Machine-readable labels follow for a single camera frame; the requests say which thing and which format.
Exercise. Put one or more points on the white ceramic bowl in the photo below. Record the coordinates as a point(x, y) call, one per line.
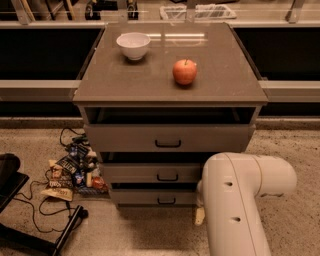
point(133, 45)

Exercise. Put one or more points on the red apple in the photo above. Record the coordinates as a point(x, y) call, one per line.
point(184, 71)

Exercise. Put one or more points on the white wire tray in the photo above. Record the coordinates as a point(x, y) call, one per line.
point(202, 12)

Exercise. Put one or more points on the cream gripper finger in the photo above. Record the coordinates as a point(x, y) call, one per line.
point(199, 216)

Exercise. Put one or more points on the pile of snack packages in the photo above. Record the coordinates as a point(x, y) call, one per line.
point(76, 172)

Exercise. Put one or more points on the grey bottom drawer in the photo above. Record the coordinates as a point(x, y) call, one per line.
point(153, 197)

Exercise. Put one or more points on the grey drawer cabinet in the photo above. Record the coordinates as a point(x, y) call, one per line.
point(117, 90)

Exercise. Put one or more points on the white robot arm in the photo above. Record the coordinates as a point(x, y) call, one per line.
point(227, 191)

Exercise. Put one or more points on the grey top drawer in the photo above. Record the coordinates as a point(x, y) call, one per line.
point(168, 138)

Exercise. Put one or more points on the grey drawer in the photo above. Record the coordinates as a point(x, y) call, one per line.
point(150, 172)
point(153, 197)
point(168, 138)

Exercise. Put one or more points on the grey middle drawer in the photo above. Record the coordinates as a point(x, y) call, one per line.
point(150, 172)

